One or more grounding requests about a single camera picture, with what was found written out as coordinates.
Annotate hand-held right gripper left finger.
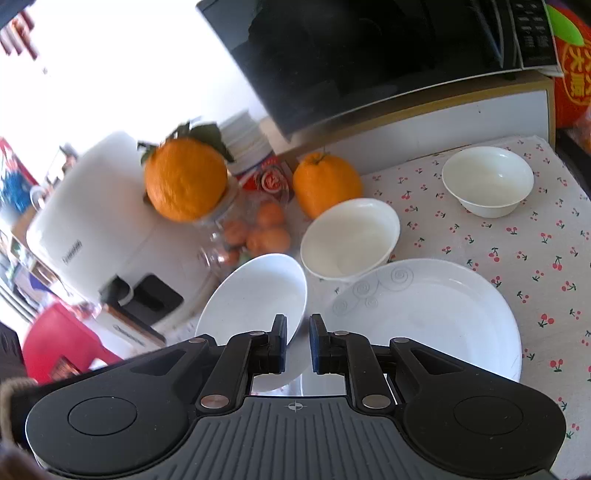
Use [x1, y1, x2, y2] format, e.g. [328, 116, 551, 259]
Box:
[124, 314, 289, 415]

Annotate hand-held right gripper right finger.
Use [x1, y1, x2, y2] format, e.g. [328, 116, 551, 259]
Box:
[308, 314, 468, 412]

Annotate white ceramic bowl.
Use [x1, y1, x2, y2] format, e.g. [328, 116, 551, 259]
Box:
[441, 146, 535, 219]
[300, 198, 401, 283]
[195, 253, 308, 393]

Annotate white swirl-pattern plate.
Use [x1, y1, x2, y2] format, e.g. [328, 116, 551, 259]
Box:
[321, 258, 523, 398]

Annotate person's left forearm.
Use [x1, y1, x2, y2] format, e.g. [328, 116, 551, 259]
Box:
[0, 376, 42, 480]

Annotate pile of small oranges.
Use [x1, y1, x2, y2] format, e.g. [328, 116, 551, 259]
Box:
[224, 200, 293, 267]

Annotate glass jar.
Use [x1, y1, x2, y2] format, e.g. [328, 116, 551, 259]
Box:
[191, 175, 296, 282]

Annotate large orange without leaves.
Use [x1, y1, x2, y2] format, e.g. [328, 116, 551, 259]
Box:
[293, 150, 363, 220]

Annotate large orange with leaves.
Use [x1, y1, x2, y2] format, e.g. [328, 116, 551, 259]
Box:
[139, 121, 234, 223]

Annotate cherry print tablecloth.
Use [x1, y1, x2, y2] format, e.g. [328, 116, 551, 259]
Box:
[180, 134, 591, 480]

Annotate white air fryer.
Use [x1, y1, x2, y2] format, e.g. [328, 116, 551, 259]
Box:
[25, 131, 222, 346]

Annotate red plastic stool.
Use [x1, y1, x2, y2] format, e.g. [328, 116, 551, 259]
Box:
[22, 302, 126, 384]

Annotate white wooden cabinet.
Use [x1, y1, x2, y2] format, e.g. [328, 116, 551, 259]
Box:
[277, 74, 557, 176]

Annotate black microwave oven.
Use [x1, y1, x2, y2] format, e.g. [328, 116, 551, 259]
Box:
[196, 0, 561, 139]

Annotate red cardboard box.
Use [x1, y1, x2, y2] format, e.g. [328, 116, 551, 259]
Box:
[546, 0, 591, 131]

